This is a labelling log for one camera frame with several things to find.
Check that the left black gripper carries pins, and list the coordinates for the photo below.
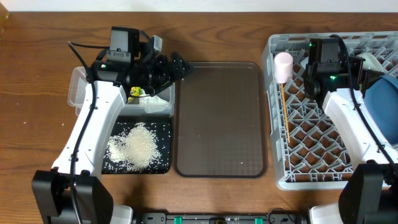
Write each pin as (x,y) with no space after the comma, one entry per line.
(163,80)

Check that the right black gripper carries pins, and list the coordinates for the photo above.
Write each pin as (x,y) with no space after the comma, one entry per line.
(361,76)

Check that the mint green bowl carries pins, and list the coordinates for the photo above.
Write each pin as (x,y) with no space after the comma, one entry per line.
(371,62)

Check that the dark blue plate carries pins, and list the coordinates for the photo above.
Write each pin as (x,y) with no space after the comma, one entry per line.
(381,102)

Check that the white tissue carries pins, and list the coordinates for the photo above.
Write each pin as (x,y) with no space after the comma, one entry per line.
(151,101)

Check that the green snack wrapper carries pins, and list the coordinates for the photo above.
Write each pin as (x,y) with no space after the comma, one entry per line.
(135,92)

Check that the white cooked rice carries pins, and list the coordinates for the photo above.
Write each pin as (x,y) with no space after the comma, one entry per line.
(133,147)

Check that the pink plastic cup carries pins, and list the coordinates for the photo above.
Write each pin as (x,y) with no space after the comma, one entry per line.
(283,67)

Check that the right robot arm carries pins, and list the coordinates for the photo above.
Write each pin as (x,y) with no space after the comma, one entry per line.
(365,115)

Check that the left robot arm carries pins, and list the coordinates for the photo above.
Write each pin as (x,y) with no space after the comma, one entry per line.
(71,191)

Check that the grey dishwasher rack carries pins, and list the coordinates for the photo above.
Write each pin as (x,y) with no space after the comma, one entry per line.
(316,157)

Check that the clear plastic bin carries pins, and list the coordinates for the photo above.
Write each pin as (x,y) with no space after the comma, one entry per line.
(76,97)

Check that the black plastic tray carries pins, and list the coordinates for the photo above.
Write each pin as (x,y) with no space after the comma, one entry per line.
(164,149)

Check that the brown serving tray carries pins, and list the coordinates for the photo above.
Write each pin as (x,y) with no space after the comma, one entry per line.
(220,122)

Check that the wooden chopstick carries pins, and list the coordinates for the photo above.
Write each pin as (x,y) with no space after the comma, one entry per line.
(285,112)

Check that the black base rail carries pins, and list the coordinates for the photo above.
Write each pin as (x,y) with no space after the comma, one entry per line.
(273,217)

